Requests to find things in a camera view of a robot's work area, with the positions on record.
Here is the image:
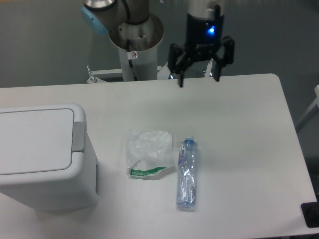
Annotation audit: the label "crushed clear plastic bottle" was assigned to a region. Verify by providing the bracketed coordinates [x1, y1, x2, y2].
[176, 136, 199, 211]

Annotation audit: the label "black clamp at table corner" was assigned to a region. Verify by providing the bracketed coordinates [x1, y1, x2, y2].
[301, 202, 319, 228]

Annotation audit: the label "crumpled white plastic bag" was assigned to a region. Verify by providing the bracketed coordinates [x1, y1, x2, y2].
[126, 130, 174, 180]

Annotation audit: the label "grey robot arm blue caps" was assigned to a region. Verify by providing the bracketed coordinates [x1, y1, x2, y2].
[81, 0, 235, 86]

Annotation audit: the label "white plastic trash can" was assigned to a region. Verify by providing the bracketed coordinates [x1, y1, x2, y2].
[0, 104, 98, 211]

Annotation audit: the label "white furniture leg at right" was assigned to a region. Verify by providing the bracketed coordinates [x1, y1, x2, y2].
[295, 85, 319, 133]

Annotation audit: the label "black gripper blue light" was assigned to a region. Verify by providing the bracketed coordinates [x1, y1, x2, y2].
[167, 4, 235, 88]

